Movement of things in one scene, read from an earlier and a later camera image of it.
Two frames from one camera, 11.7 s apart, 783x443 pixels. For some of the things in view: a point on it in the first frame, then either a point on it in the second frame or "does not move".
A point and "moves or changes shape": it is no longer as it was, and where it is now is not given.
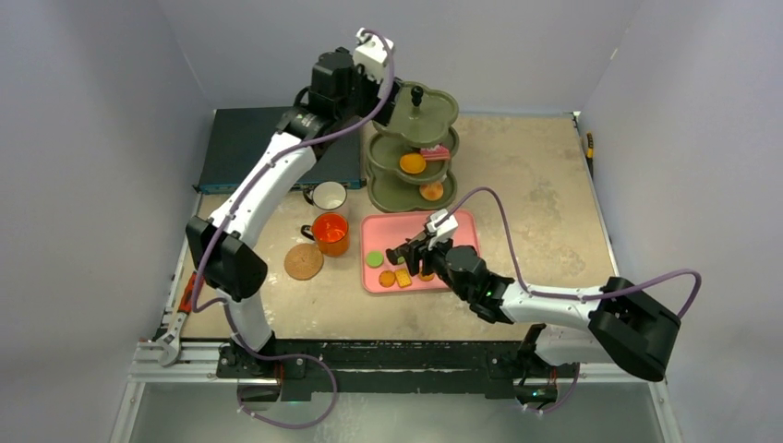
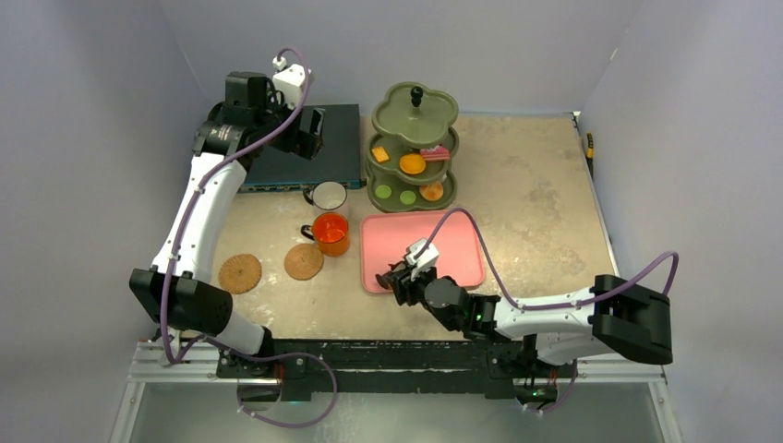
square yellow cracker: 403,277 moves or changes shape
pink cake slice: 437,152 does not move
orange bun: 431,191 does not move
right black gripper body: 417,254 to 403,281
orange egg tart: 412,163 does not move
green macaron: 374,258 to 383,191
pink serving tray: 380,230 does not move
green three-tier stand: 407,163 does not move
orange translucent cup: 331,233 does not move
